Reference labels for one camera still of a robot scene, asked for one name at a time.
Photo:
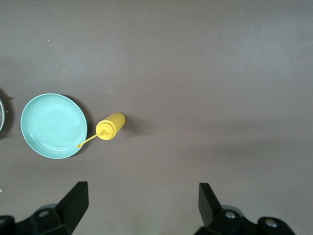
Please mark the yellow squeeze bottle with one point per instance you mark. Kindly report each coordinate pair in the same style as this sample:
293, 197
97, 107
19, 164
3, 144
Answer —
112, 124

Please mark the beige plate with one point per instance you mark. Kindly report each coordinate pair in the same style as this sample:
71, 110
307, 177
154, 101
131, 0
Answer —
2, 112

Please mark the mint green plate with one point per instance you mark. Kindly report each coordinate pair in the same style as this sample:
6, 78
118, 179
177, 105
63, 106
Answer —
53, 126

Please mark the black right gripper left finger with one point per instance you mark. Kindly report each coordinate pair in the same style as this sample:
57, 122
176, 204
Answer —
73, 203

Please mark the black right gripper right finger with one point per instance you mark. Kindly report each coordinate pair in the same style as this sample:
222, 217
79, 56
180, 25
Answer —
207, 208

